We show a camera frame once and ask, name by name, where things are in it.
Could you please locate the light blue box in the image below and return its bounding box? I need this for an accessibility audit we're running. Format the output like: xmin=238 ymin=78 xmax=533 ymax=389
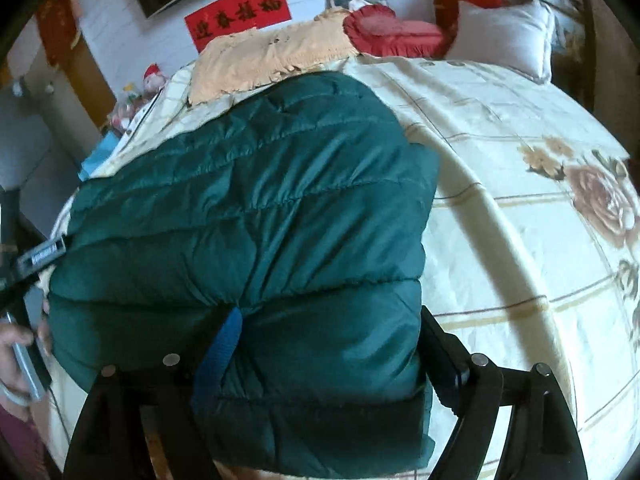
xmin=79 ymin=134 xmax=122 ymax=182

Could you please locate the cream floral bed sheet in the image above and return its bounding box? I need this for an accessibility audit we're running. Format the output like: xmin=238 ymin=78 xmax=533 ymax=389
xmin=47 ymin=52 xmax=640 ymax=480

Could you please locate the white pillow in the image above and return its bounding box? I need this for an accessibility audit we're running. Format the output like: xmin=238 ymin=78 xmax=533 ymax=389
xmin=444 ymin=0 xmax=557 ymax=85

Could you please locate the red and white doll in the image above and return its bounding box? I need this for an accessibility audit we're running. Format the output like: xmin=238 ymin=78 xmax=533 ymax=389
xmin=141 ymin=62 xmax=169 ymax=95

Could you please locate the wooden door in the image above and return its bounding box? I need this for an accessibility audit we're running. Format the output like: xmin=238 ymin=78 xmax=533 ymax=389
xmin=34 ymin=0 xmax=117 ymax=132

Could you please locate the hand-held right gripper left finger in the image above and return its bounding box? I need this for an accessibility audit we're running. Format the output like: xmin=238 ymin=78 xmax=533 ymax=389
xmin=62 ymin=307 xmax=244 ymax=480

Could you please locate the grey cabinet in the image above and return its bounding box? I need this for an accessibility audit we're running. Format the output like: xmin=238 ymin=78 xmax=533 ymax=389
xmin=0 ymin=94 xmax=67 ymax=233

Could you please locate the dark green down jacket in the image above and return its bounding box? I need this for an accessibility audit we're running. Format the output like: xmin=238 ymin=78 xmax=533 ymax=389
xmin=47 ymin=71 xmax=442 ymax=473

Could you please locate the person's left hand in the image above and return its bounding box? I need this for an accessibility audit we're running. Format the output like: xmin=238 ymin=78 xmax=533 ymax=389
xmin=0 ymin=297 xmax=53 ymax=408

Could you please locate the red wall banner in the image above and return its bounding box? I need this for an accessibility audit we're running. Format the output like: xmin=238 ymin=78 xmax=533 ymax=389
xmin=183 ymin=0 xmax=293 ymax=54

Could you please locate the beige fringed towel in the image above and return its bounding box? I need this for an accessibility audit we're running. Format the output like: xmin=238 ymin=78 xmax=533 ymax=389
xmin=188 ymin=7 xmax=362 ymax=107

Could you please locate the person's left forearm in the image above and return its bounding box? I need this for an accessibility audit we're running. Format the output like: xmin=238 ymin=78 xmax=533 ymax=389
xmin=0 ymin=402 xmax=51 ymax=480

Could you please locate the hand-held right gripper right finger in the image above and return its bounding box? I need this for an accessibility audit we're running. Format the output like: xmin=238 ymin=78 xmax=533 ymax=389
xmin=419 ymin=305 xmax=590 ymax=480

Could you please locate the red heart-shaped pillow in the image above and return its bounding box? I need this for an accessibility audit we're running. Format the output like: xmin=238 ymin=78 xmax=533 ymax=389
xmin=341 ymin=3 xmax=449 ymax=59

